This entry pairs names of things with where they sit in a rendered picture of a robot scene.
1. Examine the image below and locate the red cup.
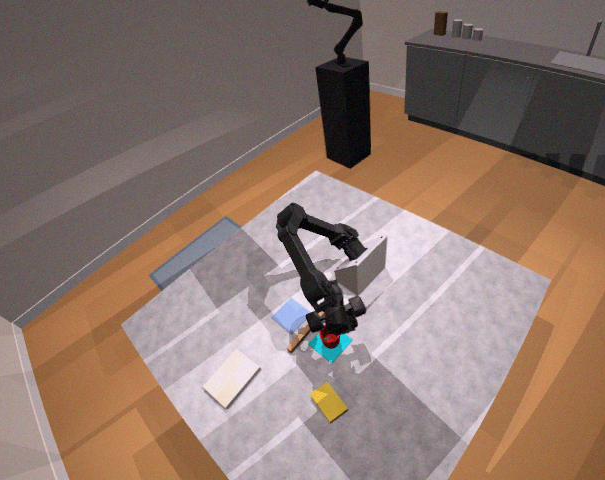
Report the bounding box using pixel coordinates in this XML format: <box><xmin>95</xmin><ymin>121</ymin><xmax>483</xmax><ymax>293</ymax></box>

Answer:
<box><xmin>319</xmin><ymin>325</ymin><xmax>340</xmax><ymax>349</ymax></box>

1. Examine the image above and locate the yellow rectangular block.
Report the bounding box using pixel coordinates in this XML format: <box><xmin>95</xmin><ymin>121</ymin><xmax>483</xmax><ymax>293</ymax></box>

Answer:
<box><xmin>310</xmin><ymin>381</ymin><xmax>348</xmax><ymax>424</ymax></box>

